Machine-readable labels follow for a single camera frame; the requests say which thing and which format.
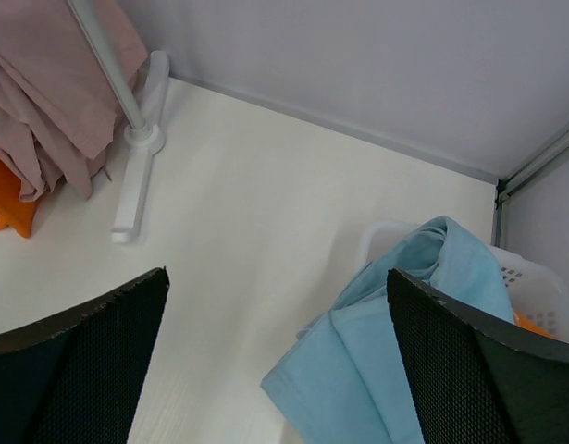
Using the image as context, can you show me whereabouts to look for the white clothes rack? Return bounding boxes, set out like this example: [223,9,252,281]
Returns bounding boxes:
[68,1,170,243]

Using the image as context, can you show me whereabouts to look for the white plastic basket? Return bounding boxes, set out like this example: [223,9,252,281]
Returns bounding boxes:
[355,220,569,343]

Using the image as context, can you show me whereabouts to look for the pink trousers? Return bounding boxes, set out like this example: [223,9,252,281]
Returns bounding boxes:
[0,1,123,202]

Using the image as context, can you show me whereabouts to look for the orange white patterned trousers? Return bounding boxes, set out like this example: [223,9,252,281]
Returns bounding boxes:
[513,311,554,339]

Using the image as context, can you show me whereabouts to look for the plain orange trousers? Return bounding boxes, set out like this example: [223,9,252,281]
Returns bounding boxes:
[0,160,40,239]

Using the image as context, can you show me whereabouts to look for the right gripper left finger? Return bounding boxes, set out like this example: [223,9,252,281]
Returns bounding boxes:
[0,267,169,443]

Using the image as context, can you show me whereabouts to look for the light blue trousers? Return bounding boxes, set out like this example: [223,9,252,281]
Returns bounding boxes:
[261,216,513,443]

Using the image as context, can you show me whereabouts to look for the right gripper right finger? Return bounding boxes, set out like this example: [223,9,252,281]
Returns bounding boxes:
[387,269,569,443]

